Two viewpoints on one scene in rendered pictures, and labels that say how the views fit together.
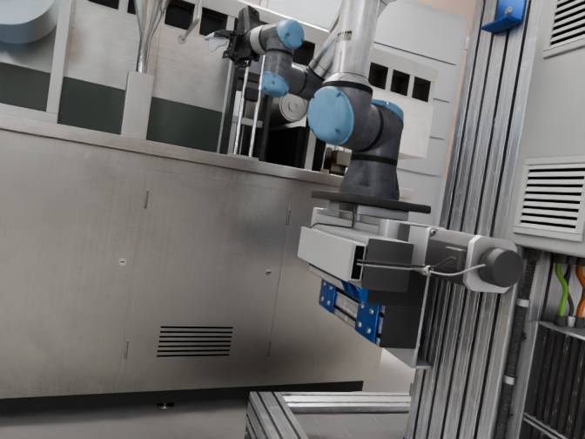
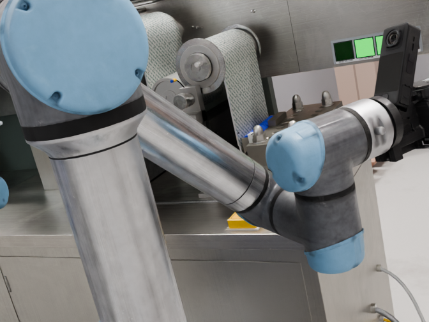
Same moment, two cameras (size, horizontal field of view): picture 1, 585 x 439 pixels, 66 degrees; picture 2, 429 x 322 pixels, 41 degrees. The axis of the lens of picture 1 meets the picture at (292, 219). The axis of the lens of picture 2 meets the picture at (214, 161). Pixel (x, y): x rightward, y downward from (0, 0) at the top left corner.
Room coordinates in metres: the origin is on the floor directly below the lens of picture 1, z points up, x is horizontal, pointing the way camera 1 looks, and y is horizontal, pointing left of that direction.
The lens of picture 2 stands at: (1.05, -1.29, 1.42)
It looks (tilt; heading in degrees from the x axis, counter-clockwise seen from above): 16 degrees down; 55
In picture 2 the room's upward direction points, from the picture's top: 13 degrees counter-clockwise
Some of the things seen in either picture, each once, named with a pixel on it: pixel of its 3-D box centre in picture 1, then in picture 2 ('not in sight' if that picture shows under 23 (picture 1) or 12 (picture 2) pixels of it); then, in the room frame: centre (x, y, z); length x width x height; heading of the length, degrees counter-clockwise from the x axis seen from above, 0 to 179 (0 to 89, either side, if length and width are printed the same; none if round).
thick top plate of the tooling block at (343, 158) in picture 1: (330, 160); (299, 131); (2.16, -0.14, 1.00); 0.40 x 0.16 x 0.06; 26
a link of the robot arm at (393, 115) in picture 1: (376, 131); not in sight; (1.12, -0.17, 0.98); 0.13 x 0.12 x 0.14; 134
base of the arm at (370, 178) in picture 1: (371, 178); not in sight; (1.13, -0.18, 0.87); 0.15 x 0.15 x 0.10
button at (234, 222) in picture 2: not in sight; (247, 218); (1.80, -0.29, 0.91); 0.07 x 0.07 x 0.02; 26
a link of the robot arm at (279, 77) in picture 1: (280, 75); not in sight; (1.24, 0.09, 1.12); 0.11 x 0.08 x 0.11; 134
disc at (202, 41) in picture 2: not in sight; (200, 66); (1.94, -0.05, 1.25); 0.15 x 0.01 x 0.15; 116
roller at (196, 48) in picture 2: not in sight; (219, 57); (2.05, 0.01, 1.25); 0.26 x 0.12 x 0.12; 26
